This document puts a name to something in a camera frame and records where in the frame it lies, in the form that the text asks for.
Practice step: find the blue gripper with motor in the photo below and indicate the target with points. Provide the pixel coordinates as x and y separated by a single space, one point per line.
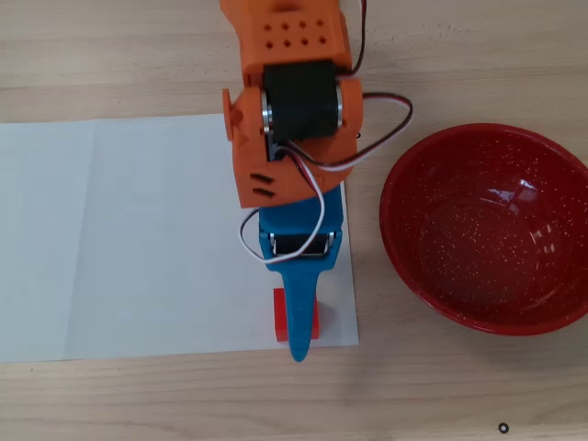
286 223

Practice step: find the red cube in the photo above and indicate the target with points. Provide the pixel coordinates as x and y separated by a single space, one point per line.
279 317

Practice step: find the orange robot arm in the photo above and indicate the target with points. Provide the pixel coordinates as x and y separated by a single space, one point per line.
294 50

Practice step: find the red speckled bowl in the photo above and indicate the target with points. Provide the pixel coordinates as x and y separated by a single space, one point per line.
482 229

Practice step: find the white paper sheet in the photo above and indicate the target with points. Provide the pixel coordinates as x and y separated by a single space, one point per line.
138 239

